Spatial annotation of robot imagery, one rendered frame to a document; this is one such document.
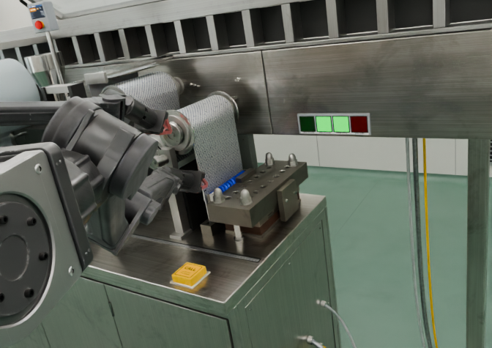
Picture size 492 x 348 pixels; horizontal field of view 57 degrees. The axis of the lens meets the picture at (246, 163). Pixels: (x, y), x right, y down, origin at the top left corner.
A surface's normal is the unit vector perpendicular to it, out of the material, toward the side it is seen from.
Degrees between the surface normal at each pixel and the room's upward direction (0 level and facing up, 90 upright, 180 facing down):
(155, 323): 90
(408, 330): 0
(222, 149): 90
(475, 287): 90
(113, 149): 68
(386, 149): 90
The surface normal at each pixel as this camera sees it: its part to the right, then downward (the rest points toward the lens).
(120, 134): 0.01, 0.04
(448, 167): -0.52, 0.36
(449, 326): -0.15, -0.93
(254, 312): 0.84, 0.06
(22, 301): 0.98, -0.09
